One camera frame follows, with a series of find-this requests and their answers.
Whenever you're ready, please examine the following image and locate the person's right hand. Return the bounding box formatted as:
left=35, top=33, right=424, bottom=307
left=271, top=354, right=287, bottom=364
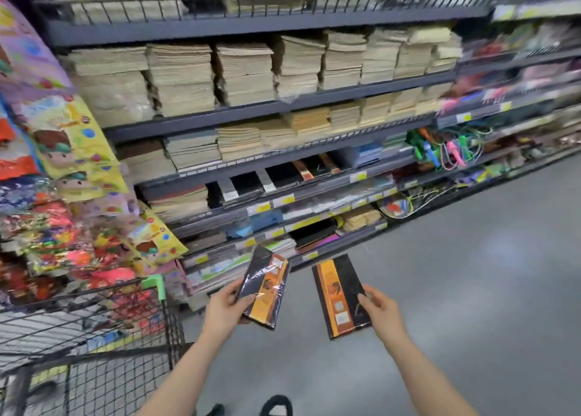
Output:
left=357, top=285, right=409, bottom=345

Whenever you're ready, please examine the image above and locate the person's left hand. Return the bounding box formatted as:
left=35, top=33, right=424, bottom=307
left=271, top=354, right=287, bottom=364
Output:
left=203, top=279, right=257, bottom=342

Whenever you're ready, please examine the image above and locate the black orange notebook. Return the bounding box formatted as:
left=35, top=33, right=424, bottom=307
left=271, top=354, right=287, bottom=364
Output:
left=311, top=253, right=373, bottom=340
left=236, top=245, right=291, bottom=331

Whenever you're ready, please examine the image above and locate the person's right forearm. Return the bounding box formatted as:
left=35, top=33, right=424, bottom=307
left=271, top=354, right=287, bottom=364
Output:
left=382, top=332, right=479, bottom=416

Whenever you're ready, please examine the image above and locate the person's left forearm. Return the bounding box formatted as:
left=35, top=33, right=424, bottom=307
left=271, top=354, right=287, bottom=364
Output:
left=135, top=334, right=224, bottom=416

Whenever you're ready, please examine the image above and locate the stack of white green books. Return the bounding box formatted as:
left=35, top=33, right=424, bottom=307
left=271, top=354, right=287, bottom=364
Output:
left=184, top=239, right=298, bottom=296

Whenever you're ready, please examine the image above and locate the stack of black pink notebooks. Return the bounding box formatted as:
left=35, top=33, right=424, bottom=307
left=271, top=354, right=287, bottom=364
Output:
left=289, top=219, right=341, bottom=256

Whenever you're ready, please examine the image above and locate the stack of small tan pads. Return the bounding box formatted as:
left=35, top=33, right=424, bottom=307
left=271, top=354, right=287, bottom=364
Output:
left=341, top=207, right=383, bottom=233

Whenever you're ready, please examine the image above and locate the row of yellow price labels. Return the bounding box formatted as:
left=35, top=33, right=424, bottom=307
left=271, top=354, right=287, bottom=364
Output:
left=193, top=101, right=514, bottom=267

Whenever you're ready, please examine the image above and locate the yellow cartoon sticker packet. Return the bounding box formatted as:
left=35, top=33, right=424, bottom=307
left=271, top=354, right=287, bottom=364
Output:
left=126, top=201, right=189, bottom=266

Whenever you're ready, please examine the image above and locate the person's black right shoe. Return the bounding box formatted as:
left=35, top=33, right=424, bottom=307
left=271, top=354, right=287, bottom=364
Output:
left=259, top=395, right=294, bottom=416

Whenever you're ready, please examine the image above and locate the stack of brown-edged notebooks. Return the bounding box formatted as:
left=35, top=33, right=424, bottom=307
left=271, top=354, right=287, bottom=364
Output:
left=147, top=186, right=210, bottom=224

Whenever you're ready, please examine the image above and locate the row of black notebooks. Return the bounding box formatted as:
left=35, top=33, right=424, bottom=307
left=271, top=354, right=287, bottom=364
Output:
left=217, top=153, right=342, bottom=204

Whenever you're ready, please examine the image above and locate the stack of blue notebooks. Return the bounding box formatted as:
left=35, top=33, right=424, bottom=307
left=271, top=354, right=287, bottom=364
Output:
left=353, top=142, right=385, bottom=167

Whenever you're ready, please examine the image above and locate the stack of grey notebooks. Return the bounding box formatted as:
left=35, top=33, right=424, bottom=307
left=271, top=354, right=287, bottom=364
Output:
left=163, top=130, right=222, bottom=172

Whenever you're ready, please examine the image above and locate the stack of tan notebooks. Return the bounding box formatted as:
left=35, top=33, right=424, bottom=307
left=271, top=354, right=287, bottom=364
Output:
left=329, top=102, right=362, bottom=133
left=360, top=94, right=394, bottom=126
left=259, top=118, right=297, bottom=151
left=217, top=123, right=265, bottom=161
left=390, top=82, right=453, bottom=117

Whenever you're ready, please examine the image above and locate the stack of brown notebooks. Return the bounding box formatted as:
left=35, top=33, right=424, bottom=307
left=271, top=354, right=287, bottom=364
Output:
left=116, top=140, right=177, bottom=186

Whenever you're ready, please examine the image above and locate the stack of orange-brown notebooks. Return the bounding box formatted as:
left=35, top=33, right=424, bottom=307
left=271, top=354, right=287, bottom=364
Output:
left=284, top=108, right=332, bottom=136

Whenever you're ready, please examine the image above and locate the bunch of colourful toy packets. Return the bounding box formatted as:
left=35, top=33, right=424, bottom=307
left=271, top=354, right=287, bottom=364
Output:
left=0, top=102, right=146, bottom=307

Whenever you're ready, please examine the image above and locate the stack of beige exercise books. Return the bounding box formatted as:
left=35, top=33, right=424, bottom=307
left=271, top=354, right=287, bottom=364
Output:
left=363, top=24, right=464, bottom=85
left=215, top=42, right=276, bottom=107
left=322, top=30, right=368, bottom=91
left=274, top=34, right=327, bottom=101
left=67, top=47, right=156, bottom=128
left=145, top=43, right=217, bottom=118

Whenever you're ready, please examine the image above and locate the bunch of yellow cartoon packets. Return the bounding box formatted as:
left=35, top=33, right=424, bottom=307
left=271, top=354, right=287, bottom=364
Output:
left=20, top=95, right=130, bottom=204

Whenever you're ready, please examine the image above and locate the shelving unit with colourful goods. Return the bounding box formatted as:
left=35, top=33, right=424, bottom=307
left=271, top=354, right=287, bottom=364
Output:
left=436, top=0, right=581, bottom=203

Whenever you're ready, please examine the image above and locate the dark grey metal shelving unit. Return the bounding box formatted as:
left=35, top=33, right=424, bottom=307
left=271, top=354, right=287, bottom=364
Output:
left=34, top=0, right=495, bottom=273

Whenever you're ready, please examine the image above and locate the purple hanging toy packet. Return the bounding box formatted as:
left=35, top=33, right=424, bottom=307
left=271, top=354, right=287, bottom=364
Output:
left=0, top=0, right=76, bottom=99

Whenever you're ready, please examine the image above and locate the green cart handle cap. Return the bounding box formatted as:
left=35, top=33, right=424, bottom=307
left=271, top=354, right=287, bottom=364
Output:
left=142, top=274, right=167, bottom=303

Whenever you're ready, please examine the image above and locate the bundle of coiled jump ropes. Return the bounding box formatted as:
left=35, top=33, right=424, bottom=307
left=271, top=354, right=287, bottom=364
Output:
left=376, top=185, right=460, bottom=220

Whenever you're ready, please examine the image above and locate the black wire shopping cart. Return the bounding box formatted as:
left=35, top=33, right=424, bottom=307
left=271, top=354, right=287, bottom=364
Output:
left=0, top=275, right=187, bottom=416

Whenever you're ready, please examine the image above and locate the bundle of colourful jump ropes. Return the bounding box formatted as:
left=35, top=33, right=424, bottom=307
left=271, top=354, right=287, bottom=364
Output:
left=405, top=127, right=494, bottom=172

